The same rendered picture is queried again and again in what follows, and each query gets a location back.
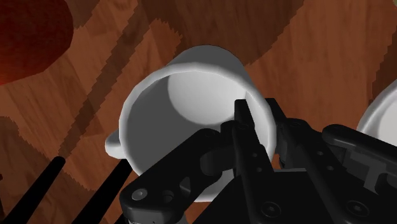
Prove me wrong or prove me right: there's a white bowl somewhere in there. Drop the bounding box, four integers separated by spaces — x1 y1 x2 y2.
356 79 397 148

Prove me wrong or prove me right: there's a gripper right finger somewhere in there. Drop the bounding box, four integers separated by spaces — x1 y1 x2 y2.
265 97 397 224

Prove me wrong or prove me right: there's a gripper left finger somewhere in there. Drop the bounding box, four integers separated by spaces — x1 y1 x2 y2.
119 99 275 224

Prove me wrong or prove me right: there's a dark red round object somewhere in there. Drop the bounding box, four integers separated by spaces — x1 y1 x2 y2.
0 0 74 87

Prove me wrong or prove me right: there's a black rod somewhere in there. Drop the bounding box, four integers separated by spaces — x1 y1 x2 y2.
2 156 67 224
72 158 134 224

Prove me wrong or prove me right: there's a white mug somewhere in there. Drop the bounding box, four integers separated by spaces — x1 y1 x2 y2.
104 45 277 204

